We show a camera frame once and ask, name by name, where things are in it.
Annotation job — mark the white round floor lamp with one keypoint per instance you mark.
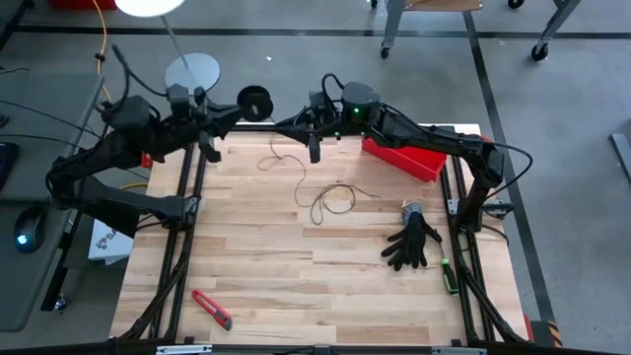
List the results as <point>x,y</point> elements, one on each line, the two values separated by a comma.
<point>148,6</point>

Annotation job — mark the black table-level camera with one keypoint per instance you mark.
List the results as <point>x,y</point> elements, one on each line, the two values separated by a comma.
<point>321,350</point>

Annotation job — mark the grey floor bar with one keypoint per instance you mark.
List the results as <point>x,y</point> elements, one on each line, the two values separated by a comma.
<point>622,158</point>

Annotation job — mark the black computer mouse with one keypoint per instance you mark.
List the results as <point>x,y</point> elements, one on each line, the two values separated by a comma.
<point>28,232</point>

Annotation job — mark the black aluminium table frame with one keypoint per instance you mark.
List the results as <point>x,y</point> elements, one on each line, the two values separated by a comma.
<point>199,177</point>

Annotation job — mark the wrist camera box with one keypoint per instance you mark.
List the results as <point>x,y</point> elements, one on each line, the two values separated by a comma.
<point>323,104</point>
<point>178,98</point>

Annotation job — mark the white printed box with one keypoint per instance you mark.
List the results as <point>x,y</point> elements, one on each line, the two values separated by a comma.
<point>111,244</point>

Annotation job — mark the grey desk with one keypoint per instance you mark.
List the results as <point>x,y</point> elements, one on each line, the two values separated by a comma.
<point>49,89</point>

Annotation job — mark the black work glove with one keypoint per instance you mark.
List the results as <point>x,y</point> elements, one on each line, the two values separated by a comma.
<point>411,241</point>

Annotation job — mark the red utility knife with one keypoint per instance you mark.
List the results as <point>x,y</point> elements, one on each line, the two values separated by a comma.
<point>212,309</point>

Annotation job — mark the red plastic bin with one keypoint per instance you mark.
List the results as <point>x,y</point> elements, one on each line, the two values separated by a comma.
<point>409,160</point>

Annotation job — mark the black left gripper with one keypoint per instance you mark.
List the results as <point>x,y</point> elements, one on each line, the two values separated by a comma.
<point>194,127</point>

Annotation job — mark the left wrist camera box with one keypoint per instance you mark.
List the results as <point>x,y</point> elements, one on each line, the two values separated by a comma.
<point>178,98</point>

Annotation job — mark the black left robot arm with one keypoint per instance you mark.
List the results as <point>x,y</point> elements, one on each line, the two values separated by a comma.
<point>98,153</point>

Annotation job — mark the red floor object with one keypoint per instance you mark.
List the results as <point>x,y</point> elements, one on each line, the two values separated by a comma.
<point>81,4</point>

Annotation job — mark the silver frame bracket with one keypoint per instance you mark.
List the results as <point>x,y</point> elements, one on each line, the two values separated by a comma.
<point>458,351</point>
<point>185,350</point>

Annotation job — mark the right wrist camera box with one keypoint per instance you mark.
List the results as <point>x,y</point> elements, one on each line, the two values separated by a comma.
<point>323,104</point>

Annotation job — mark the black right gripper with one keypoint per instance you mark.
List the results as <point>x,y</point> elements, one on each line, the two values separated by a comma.
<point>325,127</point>

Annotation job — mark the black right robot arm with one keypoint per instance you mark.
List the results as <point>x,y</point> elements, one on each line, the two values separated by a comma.
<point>434,140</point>

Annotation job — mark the grey cart with wooden shelf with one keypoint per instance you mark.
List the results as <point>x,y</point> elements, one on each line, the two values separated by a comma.
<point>393,29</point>

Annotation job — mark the red clamp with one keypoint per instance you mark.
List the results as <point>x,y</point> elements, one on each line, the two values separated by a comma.
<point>146,160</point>
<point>528,328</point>
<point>487,142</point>

